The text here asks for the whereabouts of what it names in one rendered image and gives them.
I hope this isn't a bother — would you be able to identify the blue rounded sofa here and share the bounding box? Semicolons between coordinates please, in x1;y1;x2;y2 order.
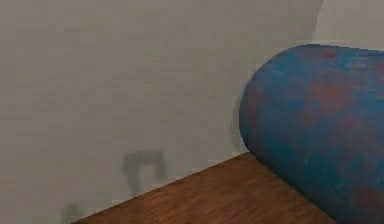
238;43;384;224

